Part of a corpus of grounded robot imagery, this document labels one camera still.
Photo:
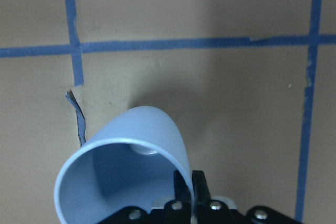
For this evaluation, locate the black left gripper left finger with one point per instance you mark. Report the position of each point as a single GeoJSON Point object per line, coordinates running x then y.
{"type": "Point", "coordinates": [182, 192]}

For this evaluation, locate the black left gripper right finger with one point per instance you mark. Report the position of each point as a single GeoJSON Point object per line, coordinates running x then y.
{"type": "Point", "coordinates": [201, 190]}

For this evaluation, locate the light blue plastic cup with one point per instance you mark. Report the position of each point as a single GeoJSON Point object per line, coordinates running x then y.
{"type": "Point", "coordinates": [130, 162]}

